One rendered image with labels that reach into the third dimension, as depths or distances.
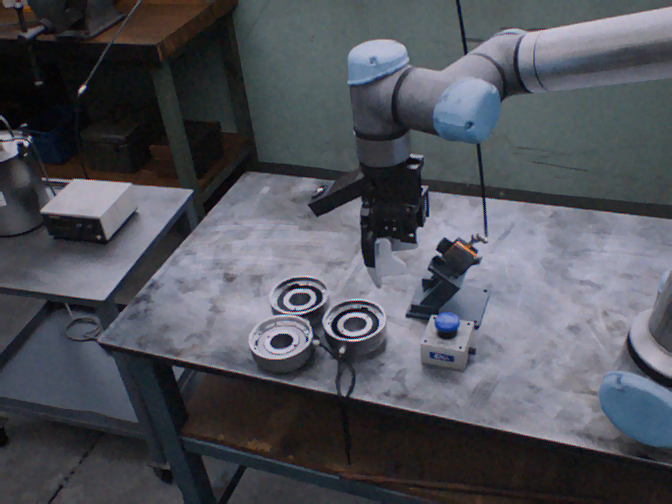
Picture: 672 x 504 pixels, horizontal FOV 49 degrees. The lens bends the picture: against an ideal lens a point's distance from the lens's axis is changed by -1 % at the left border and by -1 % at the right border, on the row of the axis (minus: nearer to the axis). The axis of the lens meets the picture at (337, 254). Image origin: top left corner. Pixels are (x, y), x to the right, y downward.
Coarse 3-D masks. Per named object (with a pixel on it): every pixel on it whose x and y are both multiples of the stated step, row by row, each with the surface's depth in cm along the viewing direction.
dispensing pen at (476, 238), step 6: (474, 234) 120; (480, 234) 119; (456, 240) 121; (462, 240) 122; (474, 240) 119; (480, 240) 119; (486, 240) 119; (450, 246) 123; (468, 246) 121; (444, 252) 124; (468, 252) 122; (474, 252) 122; (450, 270) 125; (432, 282) 128; (426, 288) 130
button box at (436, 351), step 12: (432, 324) 120; (468, 324) 119; (432, 336) 117; (444, 336) 117; (456, 336) 117; (468, 336) 117; (432, 348) 116; (444, 348) 115; (456, 348) 115; (468, 348) 118; (432, 360) 118; (444, 360) 117; (456, 360) 116
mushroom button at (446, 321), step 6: (444, 312) 117; (450, 312) 117; (438, 318) 116; (444, 318) 116; (450, 318) 116; (456, 318) 116; (438, 324) 115; (444, 324) 115; (450, 324) 115; (456, 324) 115; (438, 330) 116; (444, 330) 115; (450, 330) 115
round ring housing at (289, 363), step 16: (272, 320) 126; (288, 320) 126; (304, 320) 124; (256, 336) 124; (272, 336) 123; (288, 336) 124; (256, 352) 119; (272, 352) 120; (288, 352) 120; (304, 352) 119; (272, 368) 119; (288, 368) 119
